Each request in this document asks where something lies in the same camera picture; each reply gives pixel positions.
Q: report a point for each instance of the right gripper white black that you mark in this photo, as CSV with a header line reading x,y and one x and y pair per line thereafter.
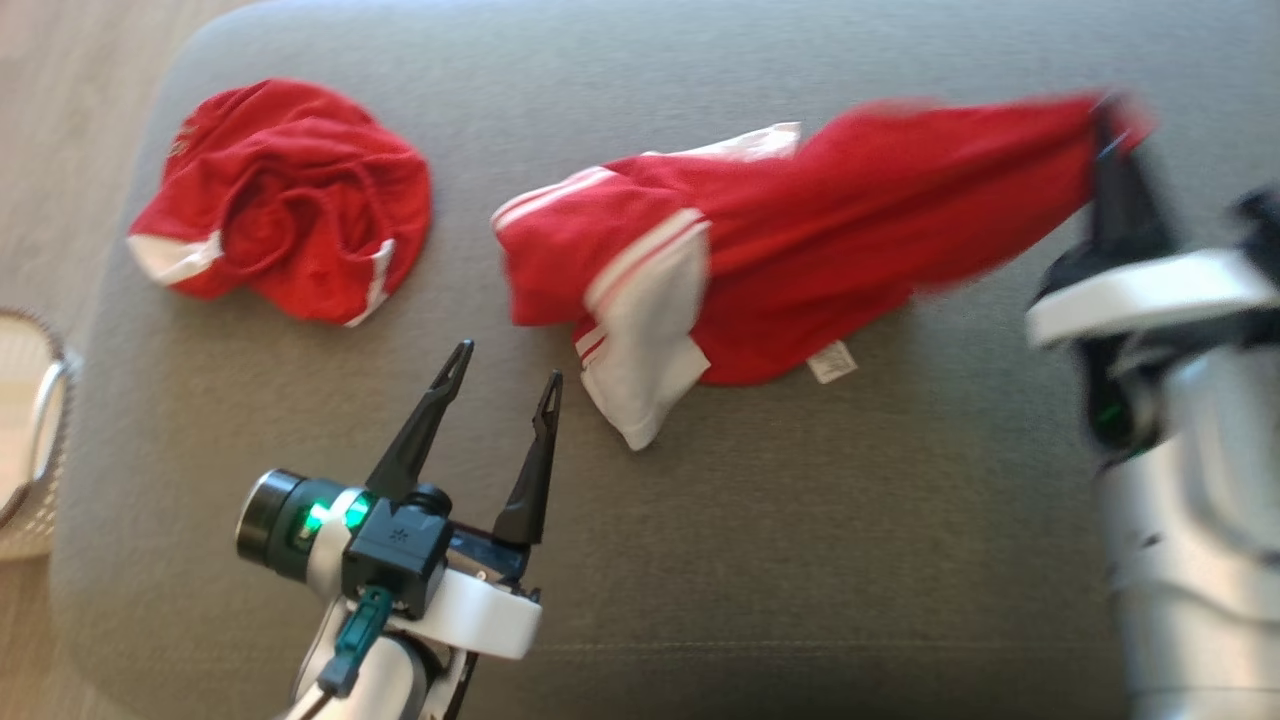
x,y
1150,295

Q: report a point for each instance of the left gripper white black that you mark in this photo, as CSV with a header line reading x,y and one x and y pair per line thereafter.
x,y
490,610

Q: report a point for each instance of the red white basketball jersey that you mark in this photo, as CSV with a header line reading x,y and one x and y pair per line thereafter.
x,y
830,240

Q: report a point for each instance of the red white-trimmed shorts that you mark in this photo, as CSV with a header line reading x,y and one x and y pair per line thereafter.
x,y
290,200

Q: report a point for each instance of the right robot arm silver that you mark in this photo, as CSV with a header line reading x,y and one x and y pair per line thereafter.
x,y
1200,550

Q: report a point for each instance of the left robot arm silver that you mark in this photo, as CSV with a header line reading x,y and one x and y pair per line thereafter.
x,y
390,680

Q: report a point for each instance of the white woven laundry basket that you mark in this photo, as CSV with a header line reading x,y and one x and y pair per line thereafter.
x,y
30,430

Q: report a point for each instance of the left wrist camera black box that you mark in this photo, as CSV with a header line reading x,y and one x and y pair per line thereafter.
x,y
400,545

